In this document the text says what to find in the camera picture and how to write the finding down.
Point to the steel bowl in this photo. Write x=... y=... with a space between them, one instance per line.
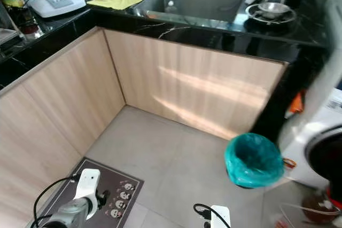
x=273 y=10

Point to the grey patterned floor mat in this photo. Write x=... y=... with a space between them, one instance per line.
x=109 y=174

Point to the light wood base cabinet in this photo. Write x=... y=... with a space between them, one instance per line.
x=192 y=73
x=53 y=116

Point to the teal-lined trash bin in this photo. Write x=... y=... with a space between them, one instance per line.
x=254 y=159

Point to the clear glass canister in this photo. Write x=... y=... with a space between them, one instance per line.
x=5 y=36

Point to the dark glass jar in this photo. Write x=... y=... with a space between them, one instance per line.
x=26 y=21

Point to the clear bottle white cap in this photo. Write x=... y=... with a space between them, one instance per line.
x=171 y=8

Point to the orange plastic piece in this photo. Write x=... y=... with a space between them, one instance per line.
x=296 y=102

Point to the dark brown round pot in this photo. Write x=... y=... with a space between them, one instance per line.
x=320 y=211

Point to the white washing machine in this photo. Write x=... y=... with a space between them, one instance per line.
x=310 y=132

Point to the stainless steel sink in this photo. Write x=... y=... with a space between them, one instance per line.
x=203 y=4

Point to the large steel plate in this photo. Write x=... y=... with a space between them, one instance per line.
x=252 y=16

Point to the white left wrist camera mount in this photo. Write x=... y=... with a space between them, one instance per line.
x=88 y=182

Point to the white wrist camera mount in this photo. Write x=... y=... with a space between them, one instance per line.
x=88 y=182
x=220 y=218

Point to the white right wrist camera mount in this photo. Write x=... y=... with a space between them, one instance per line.
x=220 y=218

